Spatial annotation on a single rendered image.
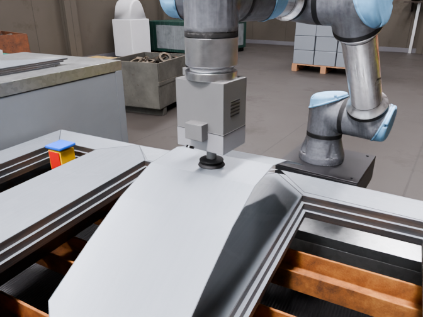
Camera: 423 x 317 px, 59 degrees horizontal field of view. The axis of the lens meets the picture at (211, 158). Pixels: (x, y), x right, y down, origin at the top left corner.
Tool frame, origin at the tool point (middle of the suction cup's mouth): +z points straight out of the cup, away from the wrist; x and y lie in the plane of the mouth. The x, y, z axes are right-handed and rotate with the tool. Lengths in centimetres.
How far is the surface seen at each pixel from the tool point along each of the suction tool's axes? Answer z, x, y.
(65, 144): 13, 14, -62
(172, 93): 81, 304, -270
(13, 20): 7, 367, -718
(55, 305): 8.5, -27.2, -4.3
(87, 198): 16.9, 1.2, -36.0
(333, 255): 39, 43, 11
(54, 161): 18, 11, -63
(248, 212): 15.8, 15.0, -1.1
